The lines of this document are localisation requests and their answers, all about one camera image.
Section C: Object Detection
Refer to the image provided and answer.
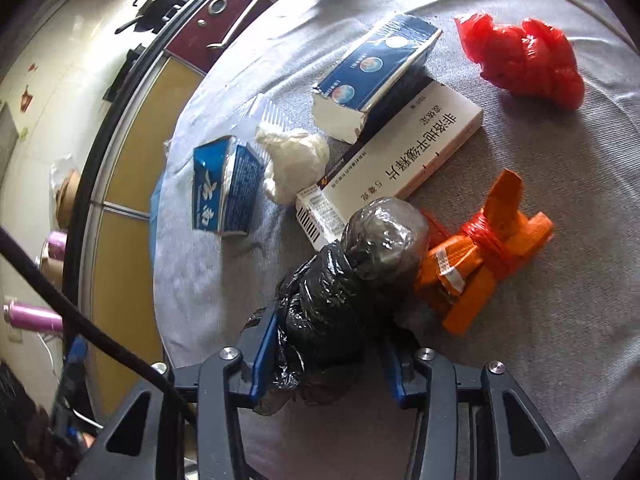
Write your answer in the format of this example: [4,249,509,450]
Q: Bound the blue under cloth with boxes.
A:
[147,140,173,266]

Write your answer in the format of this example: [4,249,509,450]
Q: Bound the white plastic bag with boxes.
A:
[255,125,331,206]

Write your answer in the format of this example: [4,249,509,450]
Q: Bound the large torn blue white carton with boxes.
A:
[311,12,443,143]

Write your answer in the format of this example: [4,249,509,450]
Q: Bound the red plastic bag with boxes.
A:
[454,12,586,111]

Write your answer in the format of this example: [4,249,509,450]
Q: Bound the black kitchen countertop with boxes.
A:
[62,0,261,361]

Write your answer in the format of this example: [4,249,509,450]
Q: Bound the brown tape roll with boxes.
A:
[54,170,83,228]

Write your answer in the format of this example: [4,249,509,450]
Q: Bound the clear plastic container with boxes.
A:
[244,94,297,132]

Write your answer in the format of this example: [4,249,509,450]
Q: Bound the small torn blue pack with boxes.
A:
[192,135,266,238]

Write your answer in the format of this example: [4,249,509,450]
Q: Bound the black cable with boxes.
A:
[0,225,201,426]

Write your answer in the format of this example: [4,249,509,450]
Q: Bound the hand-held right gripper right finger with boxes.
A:
[377,330,586,480]

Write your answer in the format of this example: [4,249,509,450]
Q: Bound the white medicine box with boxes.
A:
[295,82,485,251]

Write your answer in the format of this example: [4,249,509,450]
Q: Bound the yellow kitchen cabinets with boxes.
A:
[77,55,206,431]

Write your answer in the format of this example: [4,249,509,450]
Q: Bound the grey plastic bag ball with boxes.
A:
[342,197,431,301]

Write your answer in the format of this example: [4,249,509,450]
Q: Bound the grey tablecloth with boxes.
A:
[150,0,640,480]

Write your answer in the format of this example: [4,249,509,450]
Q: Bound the pink thread spool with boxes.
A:
[2,300,65,333]
[46,230,68,262]

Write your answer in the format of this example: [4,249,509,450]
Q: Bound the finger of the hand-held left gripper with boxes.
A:
[60,337,91,441]

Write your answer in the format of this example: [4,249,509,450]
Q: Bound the black plastic bag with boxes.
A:
[252,242,381,416]

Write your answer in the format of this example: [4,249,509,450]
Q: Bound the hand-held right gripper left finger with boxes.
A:
[70,305,281,480]

